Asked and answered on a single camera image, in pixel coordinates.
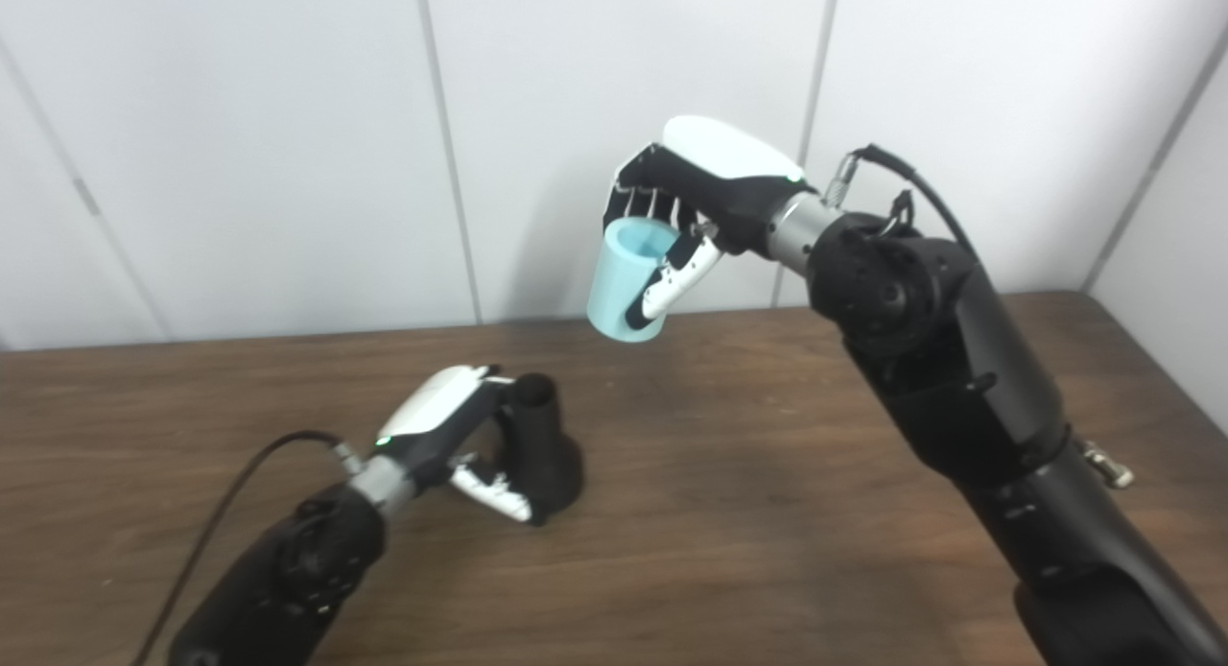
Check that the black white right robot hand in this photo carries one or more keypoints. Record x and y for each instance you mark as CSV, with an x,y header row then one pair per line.
x,y
729,186

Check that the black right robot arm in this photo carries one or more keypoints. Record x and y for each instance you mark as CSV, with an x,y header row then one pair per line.
x,y
959,378

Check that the silver elbow connector plug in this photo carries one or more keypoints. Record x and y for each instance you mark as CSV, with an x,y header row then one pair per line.
x,y
1108,466

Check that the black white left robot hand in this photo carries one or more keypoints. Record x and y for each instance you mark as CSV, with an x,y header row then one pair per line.
x,y
432,416

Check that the black flared nozzle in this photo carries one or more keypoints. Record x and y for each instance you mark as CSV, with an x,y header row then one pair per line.
x,y
542,455

